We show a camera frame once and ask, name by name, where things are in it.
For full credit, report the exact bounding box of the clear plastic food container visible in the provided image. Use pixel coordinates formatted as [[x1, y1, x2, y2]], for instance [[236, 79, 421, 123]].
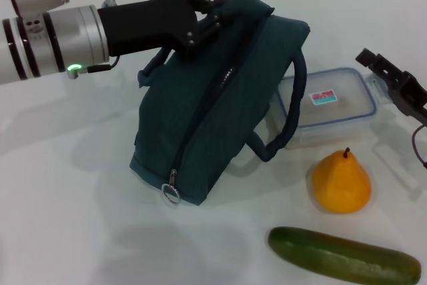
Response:
[[276, 67, 391, 149]]

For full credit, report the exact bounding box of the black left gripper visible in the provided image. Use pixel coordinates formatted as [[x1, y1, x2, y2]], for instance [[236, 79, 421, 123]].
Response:
[[97, 0, 233, 62]]

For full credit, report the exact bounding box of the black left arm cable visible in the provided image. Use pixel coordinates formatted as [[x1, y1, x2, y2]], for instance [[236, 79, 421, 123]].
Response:
[[67, 54, 121, 79]]

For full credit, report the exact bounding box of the green cucumber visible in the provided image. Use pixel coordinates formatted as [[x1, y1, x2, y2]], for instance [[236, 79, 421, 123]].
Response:
[[268, 226, 423, 285]]

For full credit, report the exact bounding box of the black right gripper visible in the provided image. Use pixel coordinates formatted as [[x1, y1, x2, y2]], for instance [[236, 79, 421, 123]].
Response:
[[355, 48, 427, 119]]

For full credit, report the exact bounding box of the orange pear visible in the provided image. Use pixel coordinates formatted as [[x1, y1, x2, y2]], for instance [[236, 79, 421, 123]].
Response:
[[311, 147, 372, 214]]

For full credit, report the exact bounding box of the dark blue fabric bag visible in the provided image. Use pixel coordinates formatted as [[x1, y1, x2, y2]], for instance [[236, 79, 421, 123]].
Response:
[[129, 0, 311, 211]]

